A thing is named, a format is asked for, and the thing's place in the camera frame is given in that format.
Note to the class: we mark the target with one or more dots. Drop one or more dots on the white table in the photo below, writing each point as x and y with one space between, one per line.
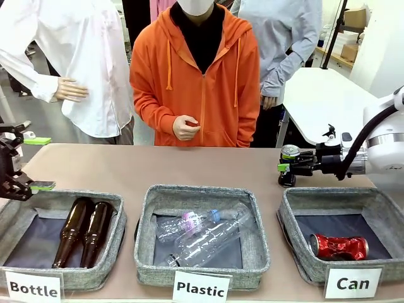
315 91

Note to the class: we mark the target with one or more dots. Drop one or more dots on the clear bottle with blue cap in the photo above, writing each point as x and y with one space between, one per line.
189 219

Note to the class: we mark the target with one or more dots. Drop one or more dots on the brown glass bottle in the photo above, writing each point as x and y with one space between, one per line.
98 227
74 227

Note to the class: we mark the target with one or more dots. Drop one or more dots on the grey fabric basket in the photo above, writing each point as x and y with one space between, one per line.
303 262
151 271
104 271

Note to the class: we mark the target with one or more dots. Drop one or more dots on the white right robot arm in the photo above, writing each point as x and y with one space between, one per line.
385 158

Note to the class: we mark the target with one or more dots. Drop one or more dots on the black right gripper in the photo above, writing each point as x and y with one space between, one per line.
329 159

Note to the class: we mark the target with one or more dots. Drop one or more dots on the pink garment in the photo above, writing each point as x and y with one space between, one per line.
156 6

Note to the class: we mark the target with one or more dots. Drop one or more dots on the white face mask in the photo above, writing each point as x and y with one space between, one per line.
195 7

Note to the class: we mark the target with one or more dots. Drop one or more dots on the mannequin in grey-blue shirt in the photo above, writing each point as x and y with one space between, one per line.
274 41

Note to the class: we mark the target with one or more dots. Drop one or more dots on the crushed red can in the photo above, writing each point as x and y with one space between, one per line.
339 247

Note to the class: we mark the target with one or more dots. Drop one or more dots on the white Can label card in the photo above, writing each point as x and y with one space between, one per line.
353 283

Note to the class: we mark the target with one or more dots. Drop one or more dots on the black and green can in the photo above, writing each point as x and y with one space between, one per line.
290 154

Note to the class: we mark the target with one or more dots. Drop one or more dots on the large clear plastic bottle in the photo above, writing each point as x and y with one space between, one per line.
214 240

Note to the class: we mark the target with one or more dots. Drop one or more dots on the grey-blue-shirt mannequin's hand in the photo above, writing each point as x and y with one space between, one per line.
269 102

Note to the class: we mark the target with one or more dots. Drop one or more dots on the person's right hand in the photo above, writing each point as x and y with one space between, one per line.
184 127

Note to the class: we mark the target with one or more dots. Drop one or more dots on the person in orange hoodie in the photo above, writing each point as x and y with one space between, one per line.
221 94

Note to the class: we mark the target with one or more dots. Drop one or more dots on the white-shirt mannequin's hand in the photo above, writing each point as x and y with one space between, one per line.
71 90

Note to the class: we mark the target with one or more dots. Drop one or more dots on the white Plastic label card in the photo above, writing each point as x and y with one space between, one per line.
202 287

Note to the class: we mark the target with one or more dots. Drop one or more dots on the white Bottle label card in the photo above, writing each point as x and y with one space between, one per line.
31 287

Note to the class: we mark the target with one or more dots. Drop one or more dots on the cardboard box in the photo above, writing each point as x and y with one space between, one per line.
350 52
355 17

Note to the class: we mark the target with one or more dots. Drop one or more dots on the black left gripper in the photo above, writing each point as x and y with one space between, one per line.
6 161

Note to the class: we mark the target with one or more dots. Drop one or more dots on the mannequin in white shirt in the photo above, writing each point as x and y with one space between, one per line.
88 47

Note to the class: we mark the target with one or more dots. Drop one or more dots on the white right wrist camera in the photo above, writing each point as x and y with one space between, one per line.
329 135

